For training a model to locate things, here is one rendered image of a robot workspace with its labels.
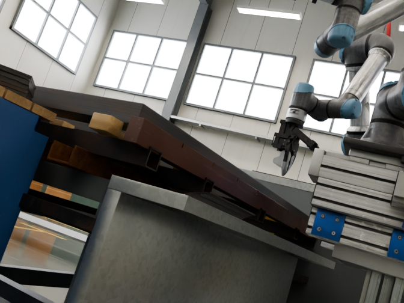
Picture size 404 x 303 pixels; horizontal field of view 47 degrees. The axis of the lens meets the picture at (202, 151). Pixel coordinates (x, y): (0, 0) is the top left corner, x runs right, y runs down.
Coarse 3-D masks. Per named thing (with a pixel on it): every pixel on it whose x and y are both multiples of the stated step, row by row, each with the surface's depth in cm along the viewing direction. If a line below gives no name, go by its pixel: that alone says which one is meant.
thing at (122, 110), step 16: (48, 96) 129; (64, 96) 126; (80, 96) 123; (96, 96) 120; (64, 112) 128; (80, 112) 121; (112, 112) 116; (128, 112) 113; (144, 112) 113; (80, 128) 152; (176, 128) 125; (192, 144) 133; (224, 160) 151; (240, 176) 163; (272, 192) 190; (288, 208) 209
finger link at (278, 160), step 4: (284, 152) 173; (280, 156) 174; (288, 156) 171; (276, 160) 174; (280, 160) 173; (288, 160) 172; (276, 164) 174; (280, 164) 173; (284, 164) 171; (288, 164) 173; (284, 168) 172; (284, 172) 172
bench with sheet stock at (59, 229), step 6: (18, 216) 457; (24, 216) 480; (30, 216) 504; (30, 222) 450; (36, 222) 456; (42, 222) 478; (48, 222) 502; (48, 228) 443; (54, 228) 455; (60, 228) 477; (66, 228) 501; (66, 234) 436; (72, 234) 454; (78, 234) 475; (84, 234) 499; (78, 240) 431; (84, 240) 432
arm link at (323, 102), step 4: (320, 100) 181; (324, 100) 180; (328, 100) 178; (316, 104) 179; (320, 104) 180; (324, 104) 178; (316, 108) 180; (320, 108) 179; (324, 108) 178; (308, 112) 181; (312, 112) 181; (316, 112) 181; (320, 112) 180; (324, 112) 178; (312, 116) 184; (316, 116) 182; (320, 116) 181; (324, 116) 180; (316, 120) 188; (320, 120) 185; (324, 120) 186
